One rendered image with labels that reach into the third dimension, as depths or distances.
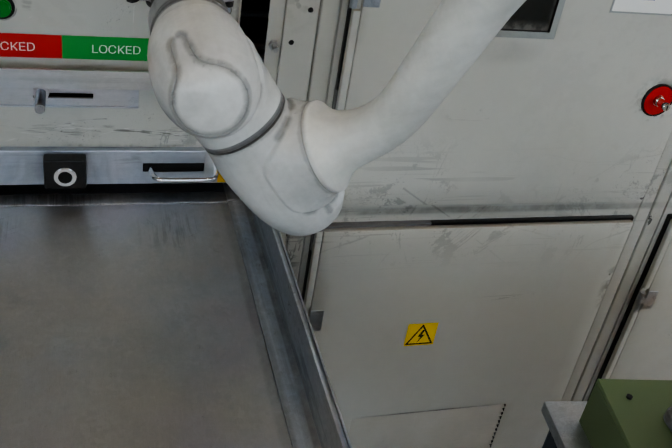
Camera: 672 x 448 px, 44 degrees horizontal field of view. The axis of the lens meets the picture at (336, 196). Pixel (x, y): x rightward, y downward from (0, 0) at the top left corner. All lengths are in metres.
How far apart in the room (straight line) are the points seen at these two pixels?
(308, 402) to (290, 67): 0.49
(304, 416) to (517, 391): 0.90
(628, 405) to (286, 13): 0.70
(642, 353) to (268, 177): 1.23
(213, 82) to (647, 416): 0.72
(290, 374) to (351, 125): 0.34
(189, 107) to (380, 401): 1.05
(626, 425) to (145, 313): 0.63
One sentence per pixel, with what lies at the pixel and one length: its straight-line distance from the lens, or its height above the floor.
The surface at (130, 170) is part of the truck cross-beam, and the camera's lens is 1.32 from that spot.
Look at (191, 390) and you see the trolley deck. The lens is 1.03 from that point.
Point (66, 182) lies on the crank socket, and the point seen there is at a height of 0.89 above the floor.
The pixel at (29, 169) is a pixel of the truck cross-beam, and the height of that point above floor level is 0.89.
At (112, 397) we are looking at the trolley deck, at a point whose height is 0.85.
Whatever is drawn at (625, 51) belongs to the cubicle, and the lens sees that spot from 1.44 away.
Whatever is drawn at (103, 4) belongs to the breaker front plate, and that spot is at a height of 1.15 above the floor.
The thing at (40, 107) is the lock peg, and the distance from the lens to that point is 1.22.
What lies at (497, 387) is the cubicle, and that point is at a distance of 1.81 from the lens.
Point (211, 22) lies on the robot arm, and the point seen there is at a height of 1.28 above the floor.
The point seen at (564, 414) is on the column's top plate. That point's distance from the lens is 1.26.
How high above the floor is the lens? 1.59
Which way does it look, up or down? 32 degrees down
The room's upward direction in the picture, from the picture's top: 10 degrees clockwise
